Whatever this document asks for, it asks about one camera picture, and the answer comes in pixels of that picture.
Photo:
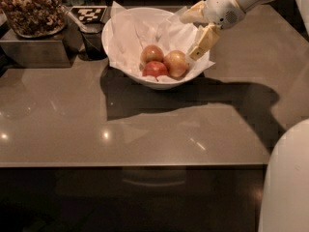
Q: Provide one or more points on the yellow-red apple back left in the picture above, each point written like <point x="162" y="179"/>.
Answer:
<point x="151" y="53"/>

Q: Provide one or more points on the white paper liner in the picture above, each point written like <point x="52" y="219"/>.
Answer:
<point x="129" y="31"/>

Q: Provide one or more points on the checkered marker tag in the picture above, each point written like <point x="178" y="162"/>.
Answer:
<point x="88" y="14"/>

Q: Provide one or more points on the glass jar of nuts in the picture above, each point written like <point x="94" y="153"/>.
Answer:
<point x="34" y="18"/>

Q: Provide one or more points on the red apple front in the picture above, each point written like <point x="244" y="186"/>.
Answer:
<point x="155" y="69"/>

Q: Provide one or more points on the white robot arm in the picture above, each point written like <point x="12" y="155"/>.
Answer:
<point x="285" y="200"/>

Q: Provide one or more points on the dark cup with scoop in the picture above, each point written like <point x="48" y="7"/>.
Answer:
<point x="91" y="36"/>

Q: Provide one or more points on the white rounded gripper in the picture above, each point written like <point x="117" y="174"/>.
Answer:
<point x="221" y="8"/>

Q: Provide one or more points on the white bowl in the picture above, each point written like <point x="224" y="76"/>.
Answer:
<point x="151" y="46"/>

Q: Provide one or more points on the yellow apple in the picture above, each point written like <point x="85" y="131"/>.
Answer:
<point x="175" y="63"/>

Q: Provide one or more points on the metal box stand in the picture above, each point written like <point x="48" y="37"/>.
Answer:
<point x="57" y="51"/>

